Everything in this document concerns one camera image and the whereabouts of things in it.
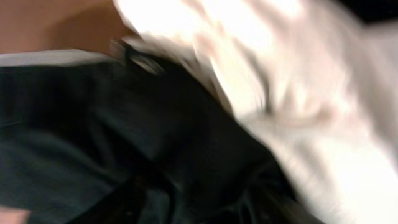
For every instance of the black garment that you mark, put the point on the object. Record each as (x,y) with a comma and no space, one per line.
(87,138)

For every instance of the white shirt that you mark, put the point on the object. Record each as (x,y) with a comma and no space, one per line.
(305,78)

